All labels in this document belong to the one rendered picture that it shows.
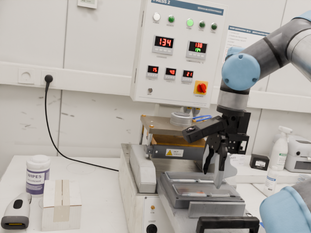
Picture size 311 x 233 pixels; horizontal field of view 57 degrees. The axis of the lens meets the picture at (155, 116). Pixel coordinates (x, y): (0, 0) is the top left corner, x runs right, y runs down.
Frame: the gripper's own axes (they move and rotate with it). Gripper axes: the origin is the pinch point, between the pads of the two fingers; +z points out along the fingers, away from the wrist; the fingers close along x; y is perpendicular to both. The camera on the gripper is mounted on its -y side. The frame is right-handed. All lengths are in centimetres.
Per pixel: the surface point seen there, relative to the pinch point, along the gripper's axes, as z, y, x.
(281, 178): 25, 72, 58
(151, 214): 16.6, -12.3, 7.9
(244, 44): -43, 50, 89
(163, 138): -1.8, -6.9, 26.5
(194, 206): 4.0, -6.6, -8.4
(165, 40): -36, -8, 42
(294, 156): 14, 81, 64
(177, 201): 5.2, -9.6, -4.1
